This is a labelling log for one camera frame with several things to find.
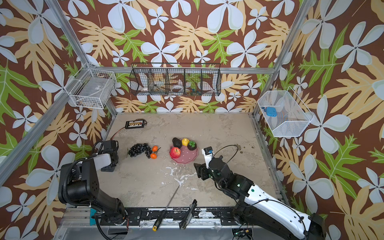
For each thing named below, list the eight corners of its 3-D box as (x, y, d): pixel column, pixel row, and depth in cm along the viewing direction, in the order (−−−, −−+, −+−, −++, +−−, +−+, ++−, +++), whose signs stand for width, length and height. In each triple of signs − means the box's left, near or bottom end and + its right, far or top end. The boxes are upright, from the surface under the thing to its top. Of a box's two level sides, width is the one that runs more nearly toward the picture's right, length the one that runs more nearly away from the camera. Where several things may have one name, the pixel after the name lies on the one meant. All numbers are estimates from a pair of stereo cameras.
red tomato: (170, 159, 96) (169, 154, 91) (171, 152, 99) (170, 147, 94) (180, 159, 96) (179, 154, 91) (180, 152, 99) (180, 147, 94)
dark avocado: (170, 145, 104) (170, 140, 99) (175, 141, 106) (174, 136, 102) (178, 151, 101) (178, 146, 96) (183, 146, 103) (183, 141, 99)
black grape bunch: (129, 158, 97) (127, 154, 93) (132, 146, 102) (130, 143, 99) (150, 158, 97) (148, 155, 93) (152, 146, 102) (151, 143, 99)
